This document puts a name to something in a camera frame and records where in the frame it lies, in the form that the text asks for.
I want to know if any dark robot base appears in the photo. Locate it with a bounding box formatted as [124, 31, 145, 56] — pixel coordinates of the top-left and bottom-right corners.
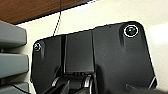
[29, 21, 158, 94]

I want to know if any grey bin blue lid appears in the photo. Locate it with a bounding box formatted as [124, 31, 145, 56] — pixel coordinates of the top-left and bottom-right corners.
[0, 19, 28, 50]

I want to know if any dark robot cable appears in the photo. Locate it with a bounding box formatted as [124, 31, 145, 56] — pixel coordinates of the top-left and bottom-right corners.
[52, 0, 63, 37]

